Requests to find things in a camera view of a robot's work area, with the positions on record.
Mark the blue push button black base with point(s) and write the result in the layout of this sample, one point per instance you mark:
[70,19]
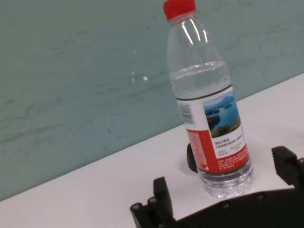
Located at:
[190,159]

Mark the clear water bottle red cap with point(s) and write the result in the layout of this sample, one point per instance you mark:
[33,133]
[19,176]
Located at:
[209,118]

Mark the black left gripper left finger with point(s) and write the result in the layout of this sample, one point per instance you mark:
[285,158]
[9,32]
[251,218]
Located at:
[159,209]

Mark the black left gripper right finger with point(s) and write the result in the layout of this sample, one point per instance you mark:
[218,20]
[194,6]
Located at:
[288,168]

